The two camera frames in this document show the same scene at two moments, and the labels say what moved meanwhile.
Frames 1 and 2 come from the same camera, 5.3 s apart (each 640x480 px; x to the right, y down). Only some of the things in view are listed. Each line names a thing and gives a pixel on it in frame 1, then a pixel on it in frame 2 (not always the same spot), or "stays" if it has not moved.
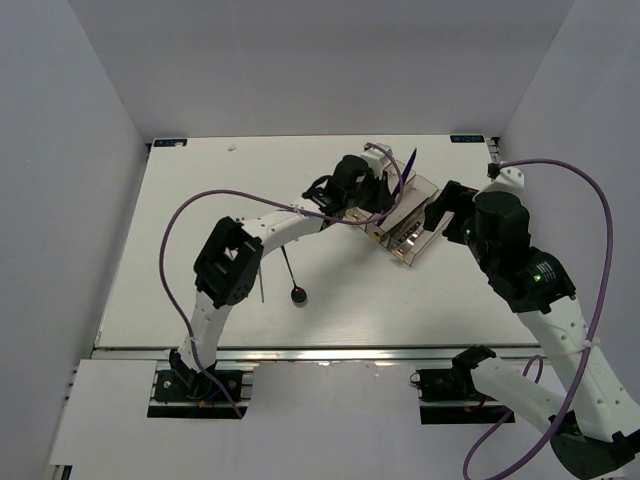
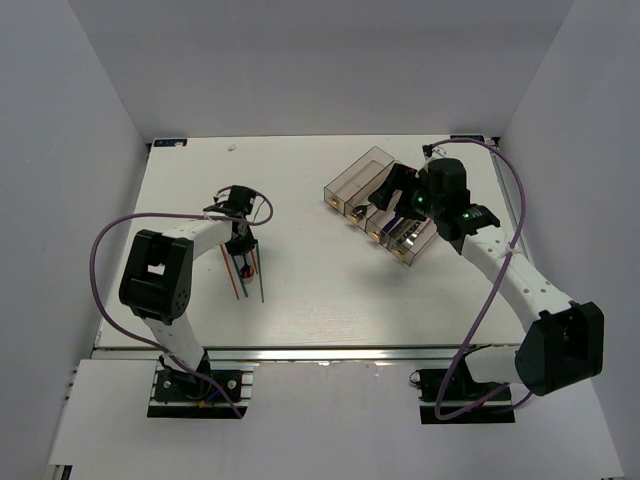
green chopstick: x=261 y=282 stays
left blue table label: x=169 y=142 stays
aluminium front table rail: x=314 y=353 stays
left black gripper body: x=368 y=196 to x=247 y=232
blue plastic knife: x=406 y=171 to x=395 y=221
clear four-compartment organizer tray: x=401 y=226 stays
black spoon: x=298 y=294 to x=359 y=211
